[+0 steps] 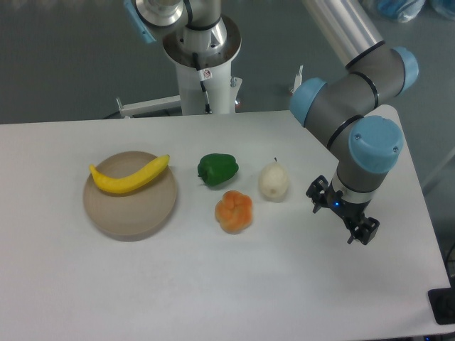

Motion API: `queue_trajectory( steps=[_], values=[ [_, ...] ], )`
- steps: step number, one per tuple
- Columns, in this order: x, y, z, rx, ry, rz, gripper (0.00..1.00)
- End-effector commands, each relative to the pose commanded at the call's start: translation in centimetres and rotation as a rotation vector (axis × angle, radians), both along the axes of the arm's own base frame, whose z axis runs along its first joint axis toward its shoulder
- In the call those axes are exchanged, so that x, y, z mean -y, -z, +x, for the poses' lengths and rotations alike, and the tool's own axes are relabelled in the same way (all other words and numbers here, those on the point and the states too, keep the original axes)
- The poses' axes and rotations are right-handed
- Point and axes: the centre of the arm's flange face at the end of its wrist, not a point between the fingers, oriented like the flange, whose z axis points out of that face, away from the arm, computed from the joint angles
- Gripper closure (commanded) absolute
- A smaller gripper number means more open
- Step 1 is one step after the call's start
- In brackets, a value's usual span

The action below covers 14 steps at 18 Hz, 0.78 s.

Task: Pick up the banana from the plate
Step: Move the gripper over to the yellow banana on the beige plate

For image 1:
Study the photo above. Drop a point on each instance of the green bell pepper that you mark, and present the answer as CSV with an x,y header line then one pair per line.
x,y
217,168

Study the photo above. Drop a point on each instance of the yellow banana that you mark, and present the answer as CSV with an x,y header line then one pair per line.
x,y
132,182

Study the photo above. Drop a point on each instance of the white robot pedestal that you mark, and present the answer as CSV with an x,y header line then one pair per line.
x,y
203,62

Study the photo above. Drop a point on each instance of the blue plastic bag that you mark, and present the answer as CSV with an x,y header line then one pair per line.
x,y
405,11

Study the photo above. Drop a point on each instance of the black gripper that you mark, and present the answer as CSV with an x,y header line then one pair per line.
x,y
361,228

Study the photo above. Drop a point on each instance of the white pear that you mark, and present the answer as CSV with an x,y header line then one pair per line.
x,y
273,181

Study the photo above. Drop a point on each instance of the orange knotted bread roll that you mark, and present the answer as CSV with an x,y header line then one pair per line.
x,y
234,212

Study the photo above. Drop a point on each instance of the beige round plate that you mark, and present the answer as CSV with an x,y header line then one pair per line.
x,y
132,216

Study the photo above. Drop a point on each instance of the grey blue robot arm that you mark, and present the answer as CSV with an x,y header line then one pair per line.
x,y
339,115

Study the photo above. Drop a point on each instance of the black device at table edge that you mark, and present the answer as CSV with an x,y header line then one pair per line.
x,y
442,303

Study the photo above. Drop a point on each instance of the white bracket behind table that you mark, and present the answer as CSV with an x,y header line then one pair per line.
x,y
150,106

